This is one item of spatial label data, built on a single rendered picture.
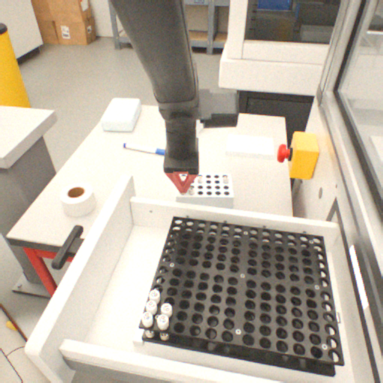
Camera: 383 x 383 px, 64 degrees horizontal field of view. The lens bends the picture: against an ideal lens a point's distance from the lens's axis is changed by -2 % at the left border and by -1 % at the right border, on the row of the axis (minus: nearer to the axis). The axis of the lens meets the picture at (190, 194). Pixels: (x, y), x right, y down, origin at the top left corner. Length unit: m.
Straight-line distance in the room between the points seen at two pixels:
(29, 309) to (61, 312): 1.18
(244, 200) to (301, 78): 0.53
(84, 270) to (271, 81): 0.88
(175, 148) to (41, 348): 0.37
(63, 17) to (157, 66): 4.41
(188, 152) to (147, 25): 0.32
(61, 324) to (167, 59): 0.30
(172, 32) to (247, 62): 0.80
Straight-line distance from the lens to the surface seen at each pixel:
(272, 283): 0.42
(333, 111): 0.61
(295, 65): 1.10
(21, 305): 1.59
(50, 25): 4.86
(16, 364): 1.14
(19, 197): 1.15
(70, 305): 0.40
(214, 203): 0.67
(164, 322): 0.37
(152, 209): 0.52
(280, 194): 0.75
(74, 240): 0.46
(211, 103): 0.53
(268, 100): 1.17
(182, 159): 0.58
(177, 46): 0.32
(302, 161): 0.65
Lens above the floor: 1.24
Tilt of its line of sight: 42 degrees down
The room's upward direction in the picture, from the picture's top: straight up
